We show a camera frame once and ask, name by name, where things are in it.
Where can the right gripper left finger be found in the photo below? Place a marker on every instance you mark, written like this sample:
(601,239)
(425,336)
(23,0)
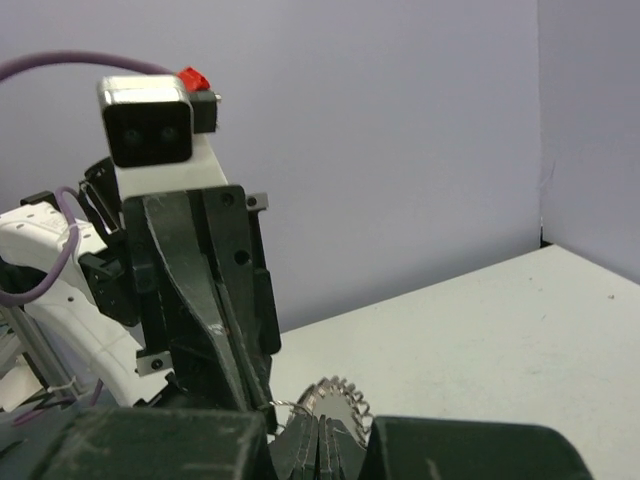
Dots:
(143,443)

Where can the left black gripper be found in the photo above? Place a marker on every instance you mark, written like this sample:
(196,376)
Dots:
(203,294)

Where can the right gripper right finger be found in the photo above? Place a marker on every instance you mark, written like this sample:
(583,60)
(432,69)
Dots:
(421,448)

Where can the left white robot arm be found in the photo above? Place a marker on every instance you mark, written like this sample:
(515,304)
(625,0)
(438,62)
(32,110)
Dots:
(73,277)

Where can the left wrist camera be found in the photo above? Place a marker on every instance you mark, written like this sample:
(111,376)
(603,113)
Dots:
(157,129)

